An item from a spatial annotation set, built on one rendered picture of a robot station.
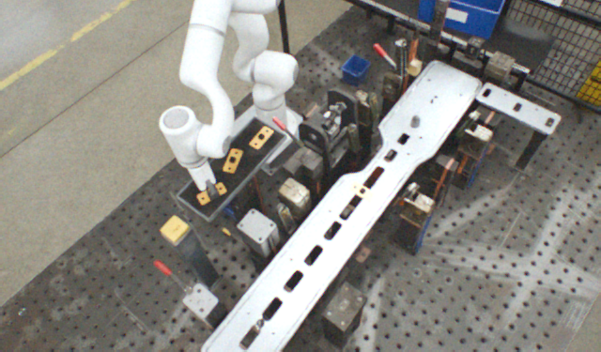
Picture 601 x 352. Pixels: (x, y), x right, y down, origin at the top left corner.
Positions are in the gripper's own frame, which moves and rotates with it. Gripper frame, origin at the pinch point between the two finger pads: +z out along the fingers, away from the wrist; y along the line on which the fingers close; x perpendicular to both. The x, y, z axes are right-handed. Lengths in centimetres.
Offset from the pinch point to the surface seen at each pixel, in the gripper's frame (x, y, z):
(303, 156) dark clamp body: 32.5, -0.6, 14.9
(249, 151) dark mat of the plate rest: 16.8, -7.1, 6.4
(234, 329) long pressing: -13.7, 33.8, 22.3
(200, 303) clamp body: -18.1, 23.7, 16.7
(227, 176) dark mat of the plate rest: 6.7, -2.7, 6.4
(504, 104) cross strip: 108, 18, 23
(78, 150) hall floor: -51, -145, 122
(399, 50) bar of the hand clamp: 80, -12, 3
